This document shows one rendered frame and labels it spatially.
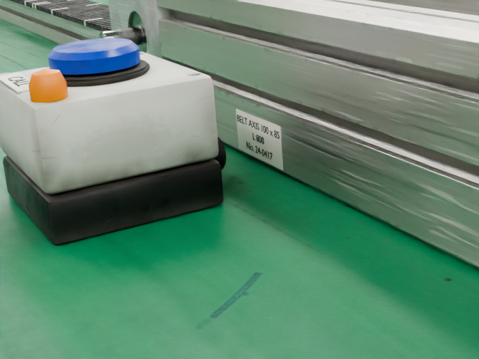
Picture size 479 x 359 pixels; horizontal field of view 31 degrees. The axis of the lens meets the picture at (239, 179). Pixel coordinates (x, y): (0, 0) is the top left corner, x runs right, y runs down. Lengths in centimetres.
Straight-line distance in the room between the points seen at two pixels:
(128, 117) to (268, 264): 9
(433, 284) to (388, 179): 6
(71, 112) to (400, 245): 14
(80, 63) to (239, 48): 10
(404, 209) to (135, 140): 11
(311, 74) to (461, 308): 14
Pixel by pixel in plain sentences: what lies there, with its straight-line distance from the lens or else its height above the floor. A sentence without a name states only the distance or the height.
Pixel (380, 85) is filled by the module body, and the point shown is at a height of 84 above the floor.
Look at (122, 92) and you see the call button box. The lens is 36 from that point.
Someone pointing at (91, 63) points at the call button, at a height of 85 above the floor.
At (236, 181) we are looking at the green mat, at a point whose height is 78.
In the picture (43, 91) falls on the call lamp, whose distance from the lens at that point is 35.
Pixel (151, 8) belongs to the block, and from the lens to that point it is 54.
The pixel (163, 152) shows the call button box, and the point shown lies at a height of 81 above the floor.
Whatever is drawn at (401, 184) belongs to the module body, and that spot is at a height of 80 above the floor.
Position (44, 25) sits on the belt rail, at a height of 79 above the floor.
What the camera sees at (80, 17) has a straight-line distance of 79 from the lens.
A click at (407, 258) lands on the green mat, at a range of 33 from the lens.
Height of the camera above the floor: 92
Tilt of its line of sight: 19 degrees down
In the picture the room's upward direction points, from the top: 4 degrees counter-clockwise
